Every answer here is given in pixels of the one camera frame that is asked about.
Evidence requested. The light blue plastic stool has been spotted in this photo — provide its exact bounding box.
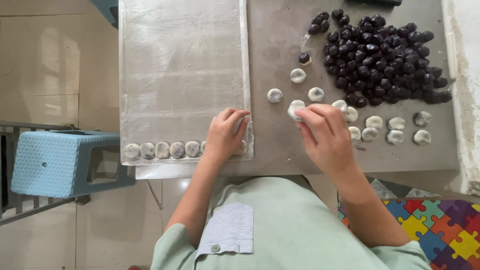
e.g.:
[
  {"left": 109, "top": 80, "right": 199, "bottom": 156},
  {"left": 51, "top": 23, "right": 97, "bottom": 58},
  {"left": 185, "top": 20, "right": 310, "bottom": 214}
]
[{"left": 10, "top": 130, "right": 137, "bottom": 199}]

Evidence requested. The single white dough piece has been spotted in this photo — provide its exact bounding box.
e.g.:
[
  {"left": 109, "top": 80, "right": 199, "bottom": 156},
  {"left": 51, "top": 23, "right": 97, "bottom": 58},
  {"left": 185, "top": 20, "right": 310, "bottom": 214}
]
[{"left": 287, "top": 100, "right": 307, "bottom": 123}]

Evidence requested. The pile of dark filling balls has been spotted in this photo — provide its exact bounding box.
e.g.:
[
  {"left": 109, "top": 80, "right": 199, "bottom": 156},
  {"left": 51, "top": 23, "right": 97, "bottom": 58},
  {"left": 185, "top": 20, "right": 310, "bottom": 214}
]
[{"left": 307, "top": 8, "right": 453, "bottom": 109}]

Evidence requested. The row of shaped dough balls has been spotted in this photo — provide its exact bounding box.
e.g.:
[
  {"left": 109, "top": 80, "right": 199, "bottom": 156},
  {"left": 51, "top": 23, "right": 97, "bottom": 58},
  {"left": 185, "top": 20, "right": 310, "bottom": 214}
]
[{"left": 124, "top": 139, "right": 249, "bottom": 160}]

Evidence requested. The colourful puzzle floor mat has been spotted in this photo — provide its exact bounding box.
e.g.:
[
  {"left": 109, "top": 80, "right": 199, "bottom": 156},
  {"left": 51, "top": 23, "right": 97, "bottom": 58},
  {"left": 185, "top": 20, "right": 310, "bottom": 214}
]
[{"left": 337, "top": 198, "right": 480, "bottom": 270}]

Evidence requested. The person's right hand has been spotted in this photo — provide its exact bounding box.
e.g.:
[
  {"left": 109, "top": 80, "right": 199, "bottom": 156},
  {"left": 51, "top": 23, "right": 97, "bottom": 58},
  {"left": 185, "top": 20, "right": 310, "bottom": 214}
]
[{"left": 294, "top": 103, "right": 358, "bottom": 179}]

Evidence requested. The person's green shirt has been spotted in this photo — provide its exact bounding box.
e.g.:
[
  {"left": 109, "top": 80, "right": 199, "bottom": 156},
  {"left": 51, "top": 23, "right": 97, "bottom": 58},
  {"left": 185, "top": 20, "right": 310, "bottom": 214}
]
[{"left": 150, "top": 175, "right": 433, "bottom": 270}]

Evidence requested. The person's left hand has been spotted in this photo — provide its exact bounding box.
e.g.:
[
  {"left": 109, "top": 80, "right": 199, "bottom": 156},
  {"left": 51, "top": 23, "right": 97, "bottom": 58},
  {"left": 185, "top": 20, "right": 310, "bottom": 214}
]
[{"left": 205, "top": 107, "right": 251, "bottom": 166}]

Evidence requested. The silver metal baking tray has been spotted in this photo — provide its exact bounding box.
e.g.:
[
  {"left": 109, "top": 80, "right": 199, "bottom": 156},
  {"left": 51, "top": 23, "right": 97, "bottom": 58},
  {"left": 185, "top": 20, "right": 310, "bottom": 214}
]
[{"left": 118, "top": 0, "right": 255, "bottom": 167}]

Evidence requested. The scattered group of dough balls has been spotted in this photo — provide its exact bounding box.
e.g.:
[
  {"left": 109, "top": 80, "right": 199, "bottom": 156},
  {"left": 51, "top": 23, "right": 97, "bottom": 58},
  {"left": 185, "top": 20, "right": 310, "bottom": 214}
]
[{"left": 267, "top": 67, "right": 433, "bottom": 146}]

